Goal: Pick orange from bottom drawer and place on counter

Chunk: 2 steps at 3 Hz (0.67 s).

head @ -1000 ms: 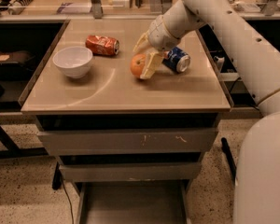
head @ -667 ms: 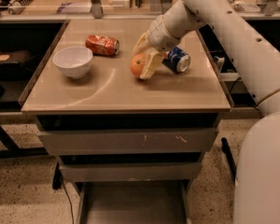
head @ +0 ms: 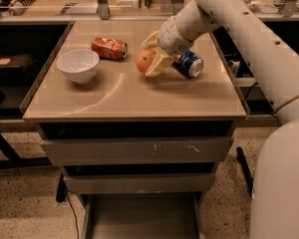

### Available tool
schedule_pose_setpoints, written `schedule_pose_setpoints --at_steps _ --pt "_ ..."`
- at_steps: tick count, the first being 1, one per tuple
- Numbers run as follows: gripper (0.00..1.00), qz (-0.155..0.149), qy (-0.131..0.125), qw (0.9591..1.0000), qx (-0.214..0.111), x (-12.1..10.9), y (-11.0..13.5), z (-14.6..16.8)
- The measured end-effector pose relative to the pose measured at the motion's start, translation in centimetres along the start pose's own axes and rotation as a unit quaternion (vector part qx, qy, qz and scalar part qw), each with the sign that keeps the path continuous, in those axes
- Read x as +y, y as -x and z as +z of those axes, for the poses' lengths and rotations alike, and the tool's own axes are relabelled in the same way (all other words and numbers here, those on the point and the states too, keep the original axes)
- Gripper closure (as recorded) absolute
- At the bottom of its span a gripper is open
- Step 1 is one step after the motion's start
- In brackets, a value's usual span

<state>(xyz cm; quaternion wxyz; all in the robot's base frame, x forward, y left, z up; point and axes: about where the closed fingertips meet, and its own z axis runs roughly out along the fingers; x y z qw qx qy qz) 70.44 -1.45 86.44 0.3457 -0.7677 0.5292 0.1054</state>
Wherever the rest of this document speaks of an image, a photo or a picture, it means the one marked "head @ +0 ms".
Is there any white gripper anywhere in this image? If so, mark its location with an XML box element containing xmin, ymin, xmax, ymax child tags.
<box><xmin>142</xmin><ymin>16</ymin><xmax>192</xmax><ymax>78</ymax></box>

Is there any orange fruit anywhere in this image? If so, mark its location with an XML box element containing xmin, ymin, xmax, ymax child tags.
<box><xmin>136</xmin><ymin>50</ymin><xmax>155</xmax><ymax>75</ymax></box>

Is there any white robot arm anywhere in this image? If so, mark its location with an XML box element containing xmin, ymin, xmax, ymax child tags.
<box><xmin>142</xmin><ymin>0</ymin><xmax>299</xmax><ymax>239</ymax></box>

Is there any grey drawer cabinet with counter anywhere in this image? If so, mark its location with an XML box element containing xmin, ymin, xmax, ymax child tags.
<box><xmin>19</xmin><ymin>19</ymin><xmax>251</xmax><ymax>239</ymax></box>

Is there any top grey drawer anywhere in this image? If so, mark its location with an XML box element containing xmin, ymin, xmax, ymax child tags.
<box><xmin>41</xmin><ymin>136</ymin><xmax>232</xmax><ymax>166</ymax></box>

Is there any middle grey drawer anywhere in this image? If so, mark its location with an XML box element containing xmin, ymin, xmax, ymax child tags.
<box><xmin>64</xmin><ymin>173</ymin><xmax>215</xmax><ymax>194</ymax></box>

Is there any open bottom grey drawer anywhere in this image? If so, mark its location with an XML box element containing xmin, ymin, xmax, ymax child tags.
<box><xmin>82</xmin><ymin>193</ymin><xmax>205</xmax><ymax>239</ymax></box>

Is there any blue Pepsi can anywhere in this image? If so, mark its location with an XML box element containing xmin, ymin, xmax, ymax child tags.
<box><xmin>172</xmin><ymin>50</ymin><xmax>203</xmax><ymax>79</ymax></box>

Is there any crushed red soda can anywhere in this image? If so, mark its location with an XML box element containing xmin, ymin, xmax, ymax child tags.
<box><xmin>91</xmin><ymin>37</ymin><xmax>128</xmax><ymax>60</ymax></box>

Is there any white bowl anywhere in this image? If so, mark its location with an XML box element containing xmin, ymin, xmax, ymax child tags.
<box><xmin>57</xmin><ymin>49</ymin><xmax>100</xmax><ymax>84</ymax></box>

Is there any black floor stand bar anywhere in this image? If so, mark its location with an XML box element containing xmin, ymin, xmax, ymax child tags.
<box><xmin>236</xmin><ymin>146</ymin><xmax>253</xmax><ymax>194</ymax></box>

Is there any black cable left floor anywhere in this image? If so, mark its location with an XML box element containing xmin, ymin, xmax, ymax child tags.
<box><xmin>64</xmin><ymin>187</ymin><xmax>81</xmax><ymax>239</ymax></box>

